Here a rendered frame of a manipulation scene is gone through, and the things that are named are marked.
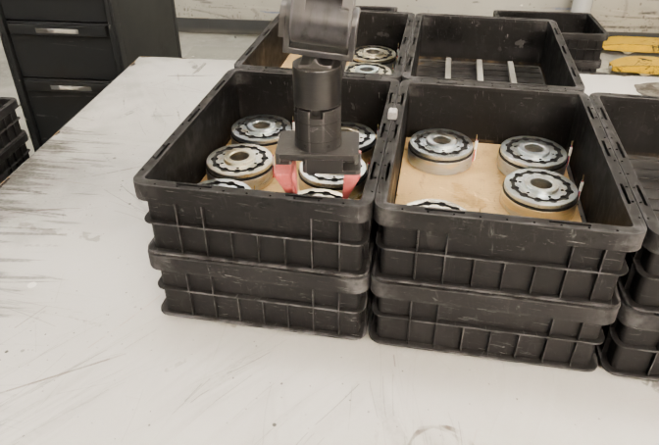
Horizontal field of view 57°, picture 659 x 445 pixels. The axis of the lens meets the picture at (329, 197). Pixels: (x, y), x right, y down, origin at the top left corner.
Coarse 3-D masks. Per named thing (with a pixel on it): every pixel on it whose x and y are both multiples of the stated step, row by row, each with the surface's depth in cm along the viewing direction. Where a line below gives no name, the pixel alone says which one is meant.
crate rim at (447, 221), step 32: (576, 96) 97; (384, 160) 78; (608, 160) 78; (384, 192) 72; (384, 224) 70; (416, 224) 69; (448, 224) 68; (480, 224) 67; (512, 224) 67; (544, 224) 66; (576, 224) 66; (608, 224) 66; (640, 224) 66
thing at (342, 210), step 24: (240, 72) 105; (264, 72) 104; (288, 72) 104; (216, 96) 96; (192, 120) 88; (384, 120) 88; (168, 144) 82; (384, 144) 82; (144, 168) 76; (144, 192) 74; (168, 192) 73; (192, 192) 72; (216, 192) 72; (240, 192) 72; (264, 192) 72; (288, 216) 72; (312, 216) 71; (336, 216) 70; (360, 216) 70
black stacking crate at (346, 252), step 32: (224, 96) 100; (256, 96) 107; (288, 96) 106; (352, 96) 104; (384, 96) 103; (192, 128) 88; (224, 128) 102; (192, 160) 89; (160, 224) 77; (192, 224) 76; (224, 224) 76; (256, 224) 75; (288, 224) 74; (320, 224) 73; (352, 224) 72; (192, 256) 78; (224, 256) 78; (256, 256) 77; (288, 256) 76; (320, 256) 76; (352, 256) 75
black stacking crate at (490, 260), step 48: (432, 96) 101; (480, 96) 99; (528, 96) 98; (576, 144) 95; (384, 240) 73; (432, 240) 71; (480, 240) 70; (480, 288) 73; (528, 288) 72; (576, 288) 71
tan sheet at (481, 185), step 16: (480, 144) 103; (496, 144) 103; (480, 160) 99; (496, 160) 99; (400, 176) 94; (416, 176) 94; (432, 176) 94; (448, 176) 94; (464, 176) 94; (480, 176) 94; (496, 176) 94; (400, 192) 90; (416, 192) 90; (432, 192) 90; (448, 192) 90; (464, 192) 90; (480, 192) 90; (496, 192) 90; (464, 208) 87; (496, 208) 87; (576, 208) 87
